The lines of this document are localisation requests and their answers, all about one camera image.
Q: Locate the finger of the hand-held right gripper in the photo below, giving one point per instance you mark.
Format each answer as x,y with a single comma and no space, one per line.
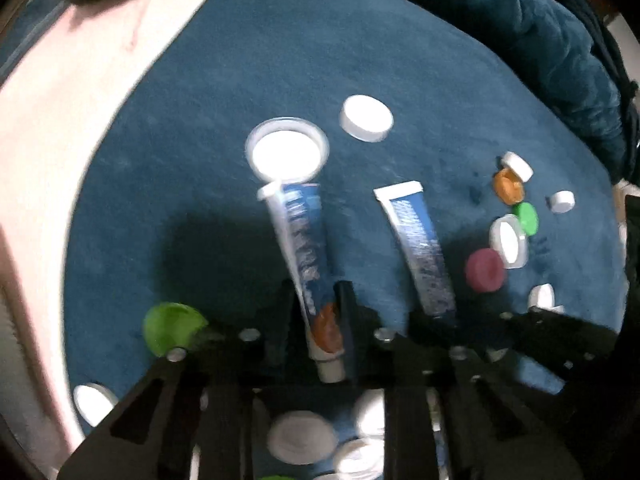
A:
555,345

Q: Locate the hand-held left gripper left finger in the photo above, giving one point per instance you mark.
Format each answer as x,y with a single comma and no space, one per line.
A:
280,330

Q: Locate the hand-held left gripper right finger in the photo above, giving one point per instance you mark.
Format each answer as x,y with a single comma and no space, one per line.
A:
347,320

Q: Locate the blue white ointment tube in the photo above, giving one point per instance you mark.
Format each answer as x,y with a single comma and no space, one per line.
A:
420,245
300,250

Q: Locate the small white bottle cap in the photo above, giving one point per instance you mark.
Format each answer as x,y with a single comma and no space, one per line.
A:
541,297
517,166
561,201

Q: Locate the pink bottle cap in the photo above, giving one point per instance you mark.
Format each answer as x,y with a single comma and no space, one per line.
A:
485,270

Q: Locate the large green bottle cap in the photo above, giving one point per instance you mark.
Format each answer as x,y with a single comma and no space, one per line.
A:
172,327

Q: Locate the large white plastic lid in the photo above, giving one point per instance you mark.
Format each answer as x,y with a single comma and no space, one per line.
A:
302,437

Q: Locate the small green bottle cap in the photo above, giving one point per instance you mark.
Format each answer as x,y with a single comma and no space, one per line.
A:
272,477
527,219

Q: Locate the white ribbed bottle cap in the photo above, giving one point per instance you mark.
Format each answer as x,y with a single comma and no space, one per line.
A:
360,460

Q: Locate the orange bottle cap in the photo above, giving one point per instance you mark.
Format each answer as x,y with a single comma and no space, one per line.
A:
507,187

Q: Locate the clear round lid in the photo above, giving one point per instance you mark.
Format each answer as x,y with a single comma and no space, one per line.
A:
287,152

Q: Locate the flat white bottle cap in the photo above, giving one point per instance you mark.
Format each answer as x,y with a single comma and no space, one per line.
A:
366,117

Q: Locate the blue plush mat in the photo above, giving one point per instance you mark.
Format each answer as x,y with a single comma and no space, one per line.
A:
250,60

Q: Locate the pink bed sheet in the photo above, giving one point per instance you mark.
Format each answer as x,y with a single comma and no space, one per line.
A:
75,110

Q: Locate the dark teal blanket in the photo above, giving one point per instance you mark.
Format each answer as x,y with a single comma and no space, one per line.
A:
550,35

